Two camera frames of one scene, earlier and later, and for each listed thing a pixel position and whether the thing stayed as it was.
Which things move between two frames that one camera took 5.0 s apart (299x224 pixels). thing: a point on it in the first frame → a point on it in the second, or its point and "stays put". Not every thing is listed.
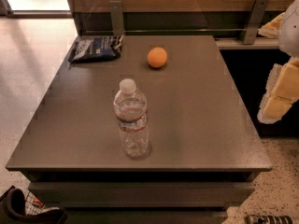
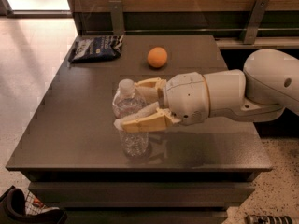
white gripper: x=290 y=32 → x=186 y=97
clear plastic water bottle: x=130 y=107 stays put
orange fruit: x=157 y=57 stays put
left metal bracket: x=117 y=18 stays put
